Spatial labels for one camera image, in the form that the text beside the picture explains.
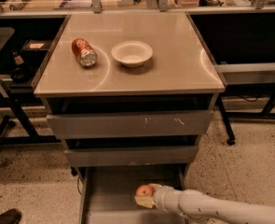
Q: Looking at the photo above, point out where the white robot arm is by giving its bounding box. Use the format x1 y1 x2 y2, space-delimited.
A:
135 184 275 224

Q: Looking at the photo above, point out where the white paper bowl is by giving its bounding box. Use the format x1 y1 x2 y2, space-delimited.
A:
111 40 153 68

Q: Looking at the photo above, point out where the grey open bottom drawer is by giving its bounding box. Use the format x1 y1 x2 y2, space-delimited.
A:
78 164 189 224

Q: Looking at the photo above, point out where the black power strip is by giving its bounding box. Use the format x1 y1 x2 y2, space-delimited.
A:
9 0 32 10

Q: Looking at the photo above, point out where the red soda can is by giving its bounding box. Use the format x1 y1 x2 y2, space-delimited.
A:
72 38 98 67

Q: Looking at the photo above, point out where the red apple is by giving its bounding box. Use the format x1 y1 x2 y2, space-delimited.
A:
136 185 154 197

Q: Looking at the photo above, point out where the grey top drawer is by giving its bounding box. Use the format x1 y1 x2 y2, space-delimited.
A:
47 110 213 139

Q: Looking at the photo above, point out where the grey drawer cabinet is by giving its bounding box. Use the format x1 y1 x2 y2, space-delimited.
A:
34 12 225 224

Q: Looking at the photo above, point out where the black shoe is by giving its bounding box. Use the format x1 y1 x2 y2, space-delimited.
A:
0 209 21 224

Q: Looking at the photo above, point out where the grey middle drawer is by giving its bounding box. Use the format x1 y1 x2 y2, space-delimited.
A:
64 146 199 167

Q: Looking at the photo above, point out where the black table leg with caster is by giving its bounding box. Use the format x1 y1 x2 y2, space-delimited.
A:
216 97 235 146

